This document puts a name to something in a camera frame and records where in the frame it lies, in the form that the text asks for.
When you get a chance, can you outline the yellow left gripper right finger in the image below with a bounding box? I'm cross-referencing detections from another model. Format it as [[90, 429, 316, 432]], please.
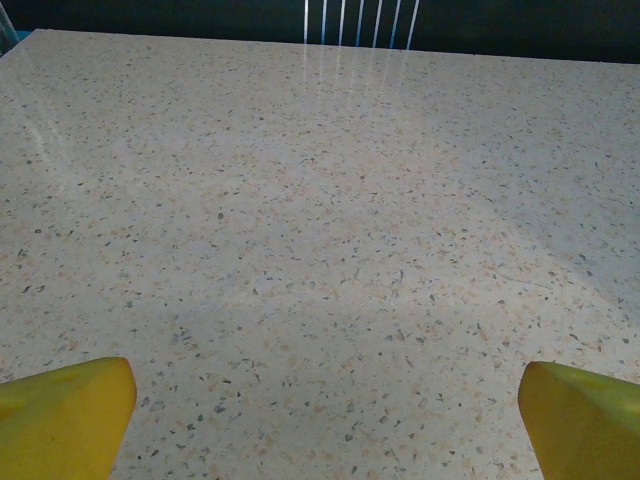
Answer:
[[518, 361, 640, 480]]

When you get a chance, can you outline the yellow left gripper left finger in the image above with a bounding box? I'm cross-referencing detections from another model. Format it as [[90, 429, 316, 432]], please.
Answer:
[[0, 356, 138, 480]]

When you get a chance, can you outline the aluminium frame post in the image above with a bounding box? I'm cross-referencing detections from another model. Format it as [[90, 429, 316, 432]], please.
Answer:
[[0, 0, 16, 54]]

